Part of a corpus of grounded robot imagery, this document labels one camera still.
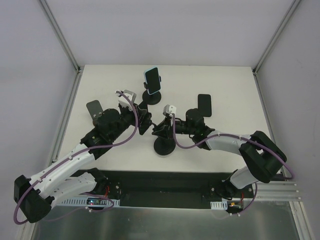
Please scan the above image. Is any aluminium frame rail right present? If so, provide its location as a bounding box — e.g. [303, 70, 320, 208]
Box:
[251, 0, 305, 75]

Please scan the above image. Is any black round-base phone stand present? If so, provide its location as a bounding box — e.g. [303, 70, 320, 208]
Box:
[153, 133, 176, 156]
[142, 80, 162, 105]

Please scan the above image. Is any white slotted cable duct right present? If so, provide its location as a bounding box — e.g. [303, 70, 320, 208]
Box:
[210, 199, 244, 211]

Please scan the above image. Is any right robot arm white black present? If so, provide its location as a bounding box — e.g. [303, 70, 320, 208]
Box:
[152, 106, 287, 200]

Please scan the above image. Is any white slotted cable duct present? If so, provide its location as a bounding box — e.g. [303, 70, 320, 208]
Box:
[210, 199, 244, 211]
[58, 196, 120, 208]

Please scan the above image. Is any aluminium frame rail left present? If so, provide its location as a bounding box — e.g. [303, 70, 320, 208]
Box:
[37, 0, 81, 73]

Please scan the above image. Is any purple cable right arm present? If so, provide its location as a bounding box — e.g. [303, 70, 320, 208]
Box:
[169, 113, 296, 215]

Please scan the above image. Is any aluminium profile beam right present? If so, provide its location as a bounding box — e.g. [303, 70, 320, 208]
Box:
[255, 181, 303, 202]

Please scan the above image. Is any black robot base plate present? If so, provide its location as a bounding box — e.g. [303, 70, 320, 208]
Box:
[74, 169, 253, 208]

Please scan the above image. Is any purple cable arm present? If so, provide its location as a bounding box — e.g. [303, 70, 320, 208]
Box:
[13, 91, 140, 226]
[169, 113, 296, 215]

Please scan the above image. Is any black phone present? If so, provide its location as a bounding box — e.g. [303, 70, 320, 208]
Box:
[136, 101, 152, 135]
[197, 94, 212, 117]

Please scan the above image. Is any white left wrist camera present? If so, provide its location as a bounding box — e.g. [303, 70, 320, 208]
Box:
[115, 89, 137, 111]

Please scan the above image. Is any small metal folding phone stand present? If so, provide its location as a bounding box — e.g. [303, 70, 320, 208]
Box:
[86, 100, 103, 120]

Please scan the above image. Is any phone in light blue case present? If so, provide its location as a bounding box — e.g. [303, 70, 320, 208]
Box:
[144, 67, 161, 95]

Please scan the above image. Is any white slotted cable duct left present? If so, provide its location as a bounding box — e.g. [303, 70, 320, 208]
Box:
[58, 196, 120, 208]

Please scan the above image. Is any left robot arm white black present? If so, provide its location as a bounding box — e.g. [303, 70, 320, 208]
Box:
[13, 96, 152, 225]

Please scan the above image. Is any aluminium frame rail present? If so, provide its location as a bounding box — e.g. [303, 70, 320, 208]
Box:
[251, 0, 305, 75]
[37, 0, 81, 73]

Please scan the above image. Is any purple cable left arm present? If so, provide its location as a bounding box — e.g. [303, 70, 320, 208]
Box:
[13, 91, 140, 226]

